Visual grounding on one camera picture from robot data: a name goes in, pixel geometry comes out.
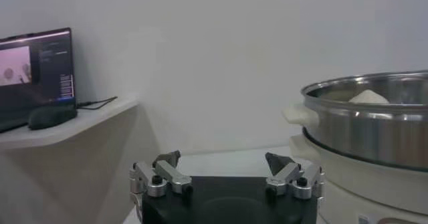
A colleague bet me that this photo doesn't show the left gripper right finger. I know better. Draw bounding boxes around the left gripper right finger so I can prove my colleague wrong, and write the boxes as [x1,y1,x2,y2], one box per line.
[265,151,326,201]

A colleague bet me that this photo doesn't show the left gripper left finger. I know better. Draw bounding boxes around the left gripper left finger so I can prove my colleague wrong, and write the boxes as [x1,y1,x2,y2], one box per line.
[129,150,194,198]

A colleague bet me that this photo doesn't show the white steamed baozi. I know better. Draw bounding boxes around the white steamed baozi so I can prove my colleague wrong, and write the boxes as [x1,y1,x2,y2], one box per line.
[348,89,391,105]

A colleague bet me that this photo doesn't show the black computer mouse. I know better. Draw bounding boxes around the black computer mouse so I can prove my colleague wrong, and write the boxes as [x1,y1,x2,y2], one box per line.
[27,106,78,131]

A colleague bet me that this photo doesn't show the steel perforated steamer basket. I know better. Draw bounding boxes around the steel perforated steamer basket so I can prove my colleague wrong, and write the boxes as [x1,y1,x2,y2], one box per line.
[282,70,428,173]

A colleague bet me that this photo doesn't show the cream electric cooking pot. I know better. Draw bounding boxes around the cream electric cooking pot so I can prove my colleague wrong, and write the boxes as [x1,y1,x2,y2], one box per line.
[289,134,428,224]

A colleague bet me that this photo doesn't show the white side table with mouse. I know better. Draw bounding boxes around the white side table with mouse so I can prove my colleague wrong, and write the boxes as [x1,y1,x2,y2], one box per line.
[0,96,161,224]

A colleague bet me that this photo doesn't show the black laptop with dark screen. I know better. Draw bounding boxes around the black laptop with dark screen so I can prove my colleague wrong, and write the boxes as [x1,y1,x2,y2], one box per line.
[0,27,77,134]

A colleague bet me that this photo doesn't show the black laptop charging cable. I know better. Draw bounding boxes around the black laptop charging cable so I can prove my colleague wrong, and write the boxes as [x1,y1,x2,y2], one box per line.
[76,95,118,110]

